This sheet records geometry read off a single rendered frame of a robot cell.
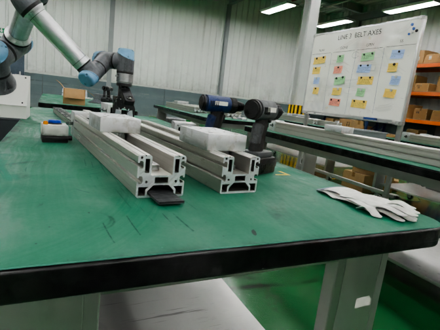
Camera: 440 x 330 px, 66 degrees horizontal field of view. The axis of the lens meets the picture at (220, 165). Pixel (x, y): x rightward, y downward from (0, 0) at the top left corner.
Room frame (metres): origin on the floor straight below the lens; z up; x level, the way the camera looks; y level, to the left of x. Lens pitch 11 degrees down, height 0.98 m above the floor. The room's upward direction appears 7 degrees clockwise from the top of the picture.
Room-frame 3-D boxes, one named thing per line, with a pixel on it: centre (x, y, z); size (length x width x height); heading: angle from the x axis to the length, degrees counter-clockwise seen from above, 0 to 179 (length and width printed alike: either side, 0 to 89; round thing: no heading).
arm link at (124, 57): (1.61, 0.49, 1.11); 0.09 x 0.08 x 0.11; 76
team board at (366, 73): (3.99, -1.39, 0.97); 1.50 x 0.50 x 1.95; 27
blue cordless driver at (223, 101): (1.28, 0.00, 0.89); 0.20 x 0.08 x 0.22; 114
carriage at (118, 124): (1.00, 0.32, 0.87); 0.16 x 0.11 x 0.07; 32
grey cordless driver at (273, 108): (1.06, -0.13, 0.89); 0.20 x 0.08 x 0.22; 144
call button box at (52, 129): (1.17, 0.58, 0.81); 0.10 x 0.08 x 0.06; 122
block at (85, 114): (1.37, 0.57, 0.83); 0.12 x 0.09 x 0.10; 122
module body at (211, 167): (1.10, 0.16, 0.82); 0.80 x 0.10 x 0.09; 32
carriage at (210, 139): (0.88, 0.03, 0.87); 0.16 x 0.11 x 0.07; 32
